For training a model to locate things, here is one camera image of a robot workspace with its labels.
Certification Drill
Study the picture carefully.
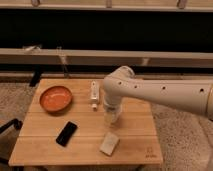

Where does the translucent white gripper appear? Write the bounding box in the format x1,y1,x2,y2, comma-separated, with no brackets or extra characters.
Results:
104,105,121,124

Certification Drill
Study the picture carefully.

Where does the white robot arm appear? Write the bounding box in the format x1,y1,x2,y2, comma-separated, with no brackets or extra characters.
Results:
103,66,213,123

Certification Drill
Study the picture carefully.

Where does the orange ceramic bowl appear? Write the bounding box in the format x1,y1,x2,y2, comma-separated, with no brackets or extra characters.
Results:
39,86,73,113

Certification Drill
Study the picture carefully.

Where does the beige sponge block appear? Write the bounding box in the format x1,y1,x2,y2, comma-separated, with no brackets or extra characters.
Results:
100,132,119,156

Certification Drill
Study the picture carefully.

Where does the black smartphone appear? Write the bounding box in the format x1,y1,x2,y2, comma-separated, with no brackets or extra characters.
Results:
56,122,77,146

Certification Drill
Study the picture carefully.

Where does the wooden folding table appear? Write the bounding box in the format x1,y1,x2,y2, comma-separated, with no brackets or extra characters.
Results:
9,79,163,166

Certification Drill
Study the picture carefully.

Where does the black chair leg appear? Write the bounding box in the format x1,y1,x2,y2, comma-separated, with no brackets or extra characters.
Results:
0,118,23,134

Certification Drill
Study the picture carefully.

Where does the upper wooden shelf beam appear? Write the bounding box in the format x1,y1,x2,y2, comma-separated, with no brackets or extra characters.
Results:
0,0,213,13

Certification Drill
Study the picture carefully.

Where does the grey metal shelf rail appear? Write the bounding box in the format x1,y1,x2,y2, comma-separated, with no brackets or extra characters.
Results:
0,48,213,68

